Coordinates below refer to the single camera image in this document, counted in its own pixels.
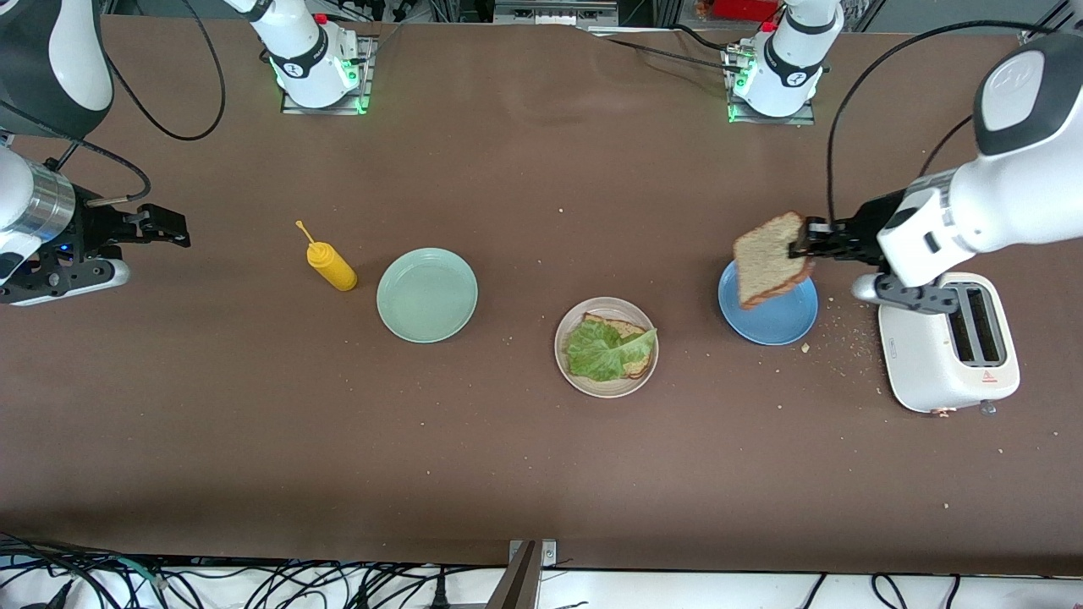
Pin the beige plate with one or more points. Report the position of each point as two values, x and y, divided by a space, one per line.
606 389

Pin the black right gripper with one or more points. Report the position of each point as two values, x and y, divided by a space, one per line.
91 230

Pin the light green plate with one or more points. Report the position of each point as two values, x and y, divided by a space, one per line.
427 296

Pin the blue plate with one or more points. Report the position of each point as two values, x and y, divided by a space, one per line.
774 326

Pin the metal table edge bracket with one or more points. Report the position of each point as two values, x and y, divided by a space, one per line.
525 579

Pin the aluminium frame rail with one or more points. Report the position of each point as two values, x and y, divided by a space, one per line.
554 10

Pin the brown bread slice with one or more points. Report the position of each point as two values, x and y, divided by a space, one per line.
766 262
622 326

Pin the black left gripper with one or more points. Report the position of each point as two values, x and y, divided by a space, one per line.
865 227

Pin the yellow mustard squeeze bottle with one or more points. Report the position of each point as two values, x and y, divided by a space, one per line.
332 269

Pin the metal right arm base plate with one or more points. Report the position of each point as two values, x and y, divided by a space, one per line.
292 106

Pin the red box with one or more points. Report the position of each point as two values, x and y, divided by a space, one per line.
744 8

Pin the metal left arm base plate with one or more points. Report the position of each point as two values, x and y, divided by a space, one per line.
799 119

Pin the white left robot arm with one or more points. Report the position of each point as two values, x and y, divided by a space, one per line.
998 203

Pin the white toaster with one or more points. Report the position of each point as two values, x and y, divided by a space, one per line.
918 364

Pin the green lettuce leaf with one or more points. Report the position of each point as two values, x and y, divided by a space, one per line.
601 351

